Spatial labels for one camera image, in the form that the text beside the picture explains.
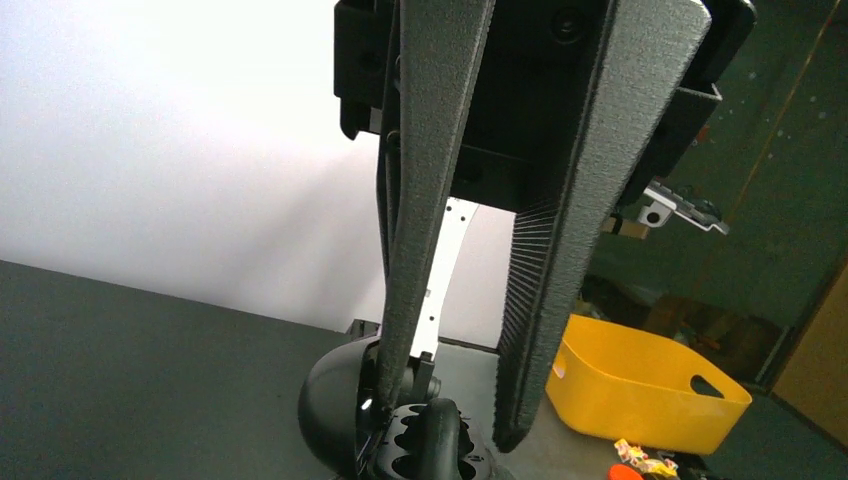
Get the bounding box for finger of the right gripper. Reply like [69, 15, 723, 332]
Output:
[492, 1, 711, 453]
[376, 1, 495, 411]

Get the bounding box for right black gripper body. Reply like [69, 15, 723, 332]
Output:
[334, 1, 757, 211]

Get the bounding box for black charging case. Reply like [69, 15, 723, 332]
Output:
[298, 335, 497, 479]

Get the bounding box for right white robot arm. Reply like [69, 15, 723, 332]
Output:
[334, 1, 757, 453]

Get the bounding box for yellow plastic object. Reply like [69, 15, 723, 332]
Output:
[546, 314, 752, 455]

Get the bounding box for colourful small items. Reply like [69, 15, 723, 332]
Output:
[607, 439, 679, 480]

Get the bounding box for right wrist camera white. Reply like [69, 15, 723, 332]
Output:
[638, 180, 730, 236]

